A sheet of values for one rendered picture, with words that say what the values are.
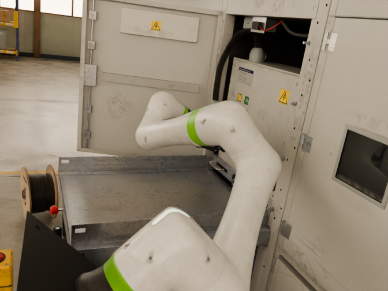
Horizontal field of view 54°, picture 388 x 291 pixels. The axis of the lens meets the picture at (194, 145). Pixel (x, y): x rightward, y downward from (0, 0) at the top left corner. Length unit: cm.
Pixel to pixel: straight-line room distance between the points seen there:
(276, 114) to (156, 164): 63
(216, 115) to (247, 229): 30
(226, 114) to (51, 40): 1146
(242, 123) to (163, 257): 44
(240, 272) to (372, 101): 52
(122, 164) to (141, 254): 102
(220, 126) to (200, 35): 88
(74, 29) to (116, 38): 1052
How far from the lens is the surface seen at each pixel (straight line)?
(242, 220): 92
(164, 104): 138
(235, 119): 99
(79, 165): 168
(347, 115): 108
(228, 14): 175
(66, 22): 1232
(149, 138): 131
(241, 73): 167
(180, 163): 180
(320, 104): 116
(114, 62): 185
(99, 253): 119
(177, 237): 71
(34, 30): 1220
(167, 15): 178
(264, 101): 150
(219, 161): 179
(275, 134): 143
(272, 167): 106
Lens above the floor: 150
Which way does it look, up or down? 17 degrees down
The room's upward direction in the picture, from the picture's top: 8 degrees clockwise
